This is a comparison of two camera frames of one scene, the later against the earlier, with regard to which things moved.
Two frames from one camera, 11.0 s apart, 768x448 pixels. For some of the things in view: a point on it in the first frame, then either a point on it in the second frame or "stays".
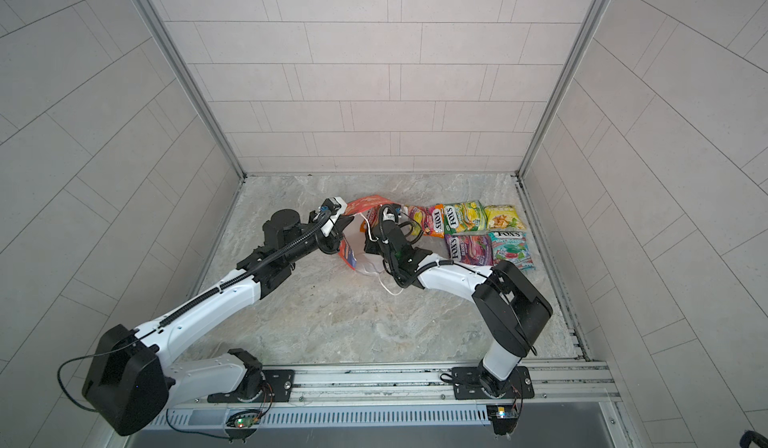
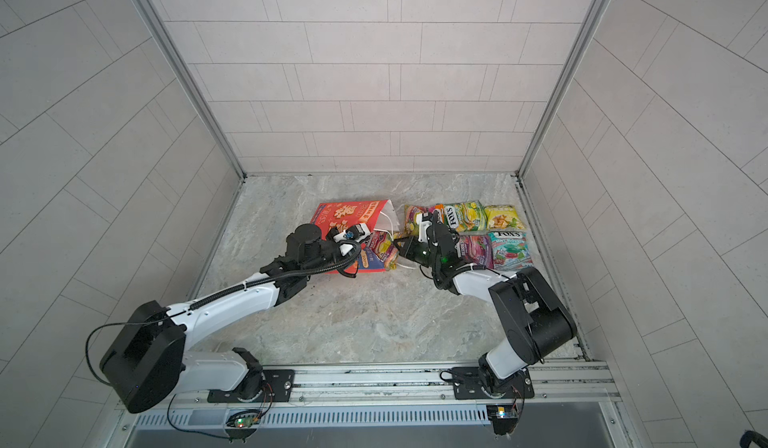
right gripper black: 371,241 → 411,248
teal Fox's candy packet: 511,246 stays
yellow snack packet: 503,218 stays
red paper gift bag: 351,251 stays
